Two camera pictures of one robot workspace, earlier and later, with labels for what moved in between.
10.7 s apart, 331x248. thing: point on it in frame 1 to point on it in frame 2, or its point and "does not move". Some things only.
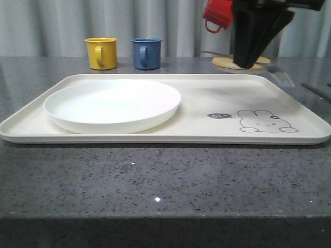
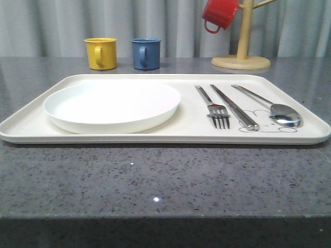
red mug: (218, 14) does not move
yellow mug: (102, 52) does not move
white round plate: (111, 106) does not move
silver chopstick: (321, 93) to (232, 109)
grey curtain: (59, 28) does not move
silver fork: (288, 78) to (216, 112)
